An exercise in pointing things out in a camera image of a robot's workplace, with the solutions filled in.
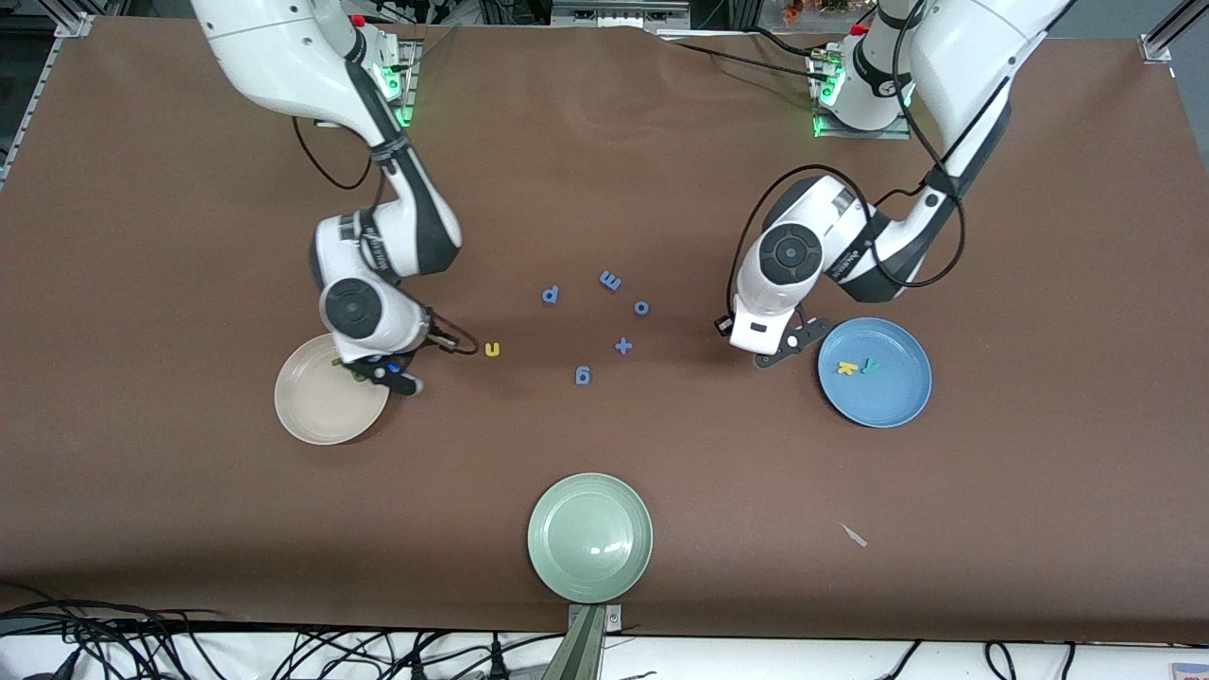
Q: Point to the blue round plate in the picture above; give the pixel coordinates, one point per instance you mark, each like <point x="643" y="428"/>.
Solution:
<point x="888" y="397"/>

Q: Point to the small white paper scrap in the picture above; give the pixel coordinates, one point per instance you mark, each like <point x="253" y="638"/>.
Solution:
<point x="855" y="536"/>

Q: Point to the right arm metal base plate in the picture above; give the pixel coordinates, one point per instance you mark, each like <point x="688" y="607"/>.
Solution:
<point x="413" y="94"/>

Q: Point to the grey metal frame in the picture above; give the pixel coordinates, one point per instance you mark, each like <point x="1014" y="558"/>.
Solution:
<point x="614" y="14"/>

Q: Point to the beige round plate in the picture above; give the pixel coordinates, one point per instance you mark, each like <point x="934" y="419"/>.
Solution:
<point x="321" y="401"/>

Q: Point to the blue foam letter m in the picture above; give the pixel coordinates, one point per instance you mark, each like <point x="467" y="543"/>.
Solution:
<point x="610" y="280"/>

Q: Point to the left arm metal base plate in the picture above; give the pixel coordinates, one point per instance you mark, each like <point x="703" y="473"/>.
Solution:
<point x="864" y="135"/>

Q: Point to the green round plate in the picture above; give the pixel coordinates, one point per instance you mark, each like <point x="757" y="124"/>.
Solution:
<point x="590" y="538"/>

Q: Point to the grey metal camera mount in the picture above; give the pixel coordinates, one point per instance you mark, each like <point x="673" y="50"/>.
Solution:
<point x="586" y="652"/>

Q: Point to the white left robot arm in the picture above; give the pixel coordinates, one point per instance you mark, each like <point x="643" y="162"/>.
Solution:
<point x="973" y="57"/>

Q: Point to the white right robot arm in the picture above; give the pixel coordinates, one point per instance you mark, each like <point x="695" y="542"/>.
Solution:
<point x="274" y="57"/>

